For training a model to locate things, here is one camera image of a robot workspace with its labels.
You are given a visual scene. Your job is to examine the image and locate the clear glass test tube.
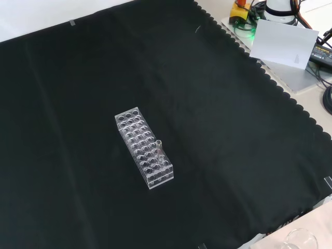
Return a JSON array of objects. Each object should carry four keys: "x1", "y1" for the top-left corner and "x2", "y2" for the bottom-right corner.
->
[{"x1": 155, "y1": 140, "x2": 165, "y2": 163}]

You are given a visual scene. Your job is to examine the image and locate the orange cable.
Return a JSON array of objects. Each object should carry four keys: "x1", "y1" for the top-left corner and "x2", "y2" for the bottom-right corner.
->
[{"x1": 295, "y1": 0, "x2": 312, "y2": 29}]

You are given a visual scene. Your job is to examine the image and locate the yellow emergency stop button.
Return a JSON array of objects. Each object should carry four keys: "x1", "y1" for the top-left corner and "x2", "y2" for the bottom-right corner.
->
[{"x1": 230, "y1": 0, "x2": 252, "y2": 23}]

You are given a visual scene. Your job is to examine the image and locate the grey metal base plate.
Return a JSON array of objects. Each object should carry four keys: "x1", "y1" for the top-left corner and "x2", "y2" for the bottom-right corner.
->
[{"x1": 220, "y1": 17, "x2": 329, "y2": 94}]

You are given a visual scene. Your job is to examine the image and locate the thick black coiled cable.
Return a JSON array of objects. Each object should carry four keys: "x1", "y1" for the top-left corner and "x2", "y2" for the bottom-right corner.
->
[{"x1": 321, "y1": 85, "x2": 332, "y2": 115}]

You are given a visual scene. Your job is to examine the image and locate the black cable bundle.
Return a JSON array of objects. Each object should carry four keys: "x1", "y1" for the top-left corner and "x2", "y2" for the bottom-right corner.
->
[{"x1": 246, "y1": 0, "x2": 268, "y2": 21}]

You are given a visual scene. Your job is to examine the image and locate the clear plastic test tube rack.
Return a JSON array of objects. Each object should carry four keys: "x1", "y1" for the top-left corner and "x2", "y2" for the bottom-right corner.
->
[{"x1": 114, "y1": 106, "x2": 174, "y2": 191}]

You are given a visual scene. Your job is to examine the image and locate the pale white board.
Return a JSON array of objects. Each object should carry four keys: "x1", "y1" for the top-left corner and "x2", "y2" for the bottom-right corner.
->
[{"x1": 248, "y1": 19, "x2": 320, "y2": 70}]

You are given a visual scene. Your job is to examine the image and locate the clear glass flask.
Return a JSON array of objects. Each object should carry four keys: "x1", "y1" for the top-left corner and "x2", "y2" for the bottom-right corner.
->
[{"x1": 281, "y1": 228, "x2": 319, "y2": 249}]

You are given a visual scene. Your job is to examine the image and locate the green base cable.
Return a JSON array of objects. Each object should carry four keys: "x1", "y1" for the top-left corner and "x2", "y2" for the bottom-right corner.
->
[{"x1": 232, "y1": 21, "x2": 258, "y2": 37}]

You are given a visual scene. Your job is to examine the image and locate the black power adapter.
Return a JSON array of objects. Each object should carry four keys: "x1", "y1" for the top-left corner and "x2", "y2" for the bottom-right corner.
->
[{"x1": 309, "y1": 43, "x2": 332, "y2": 70}]

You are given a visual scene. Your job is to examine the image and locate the black scalloped bench cloth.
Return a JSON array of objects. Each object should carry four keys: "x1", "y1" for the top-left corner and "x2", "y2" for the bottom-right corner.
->
[{"x1": 0, "y1": 0, "x2": 332, "y2": 249}]

